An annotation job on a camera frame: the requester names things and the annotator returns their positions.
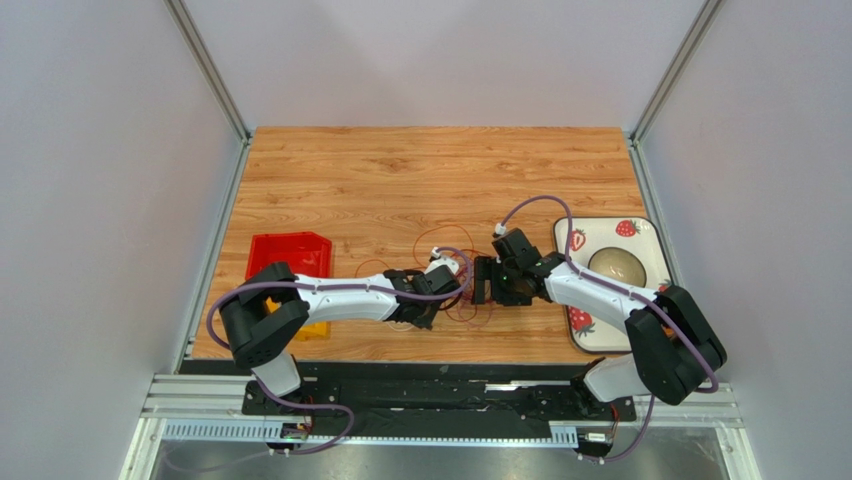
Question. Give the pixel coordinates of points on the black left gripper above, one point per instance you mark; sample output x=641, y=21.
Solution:
x=427, y=321

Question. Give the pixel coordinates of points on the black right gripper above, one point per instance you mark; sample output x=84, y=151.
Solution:
x=483, y=290

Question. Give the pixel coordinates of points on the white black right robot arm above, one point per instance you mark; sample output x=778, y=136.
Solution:
x=673, y=351

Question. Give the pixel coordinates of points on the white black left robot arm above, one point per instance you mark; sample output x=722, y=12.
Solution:
x=263, y=315

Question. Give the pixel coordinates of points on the yellow plastic bin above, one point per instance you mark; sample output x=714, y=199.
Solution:
x=314, y=331

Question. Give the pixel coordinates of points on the strawberry pattern tray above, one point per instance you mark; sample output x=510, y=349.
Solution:
x=590, y=234

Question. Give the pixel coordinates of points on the beige ceramic bowl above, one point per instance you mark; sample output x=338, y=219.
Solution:
x=619, y=265

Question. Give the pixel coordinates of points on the red plastic bin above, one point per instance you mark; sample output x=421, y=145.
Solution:
x=305, y=252

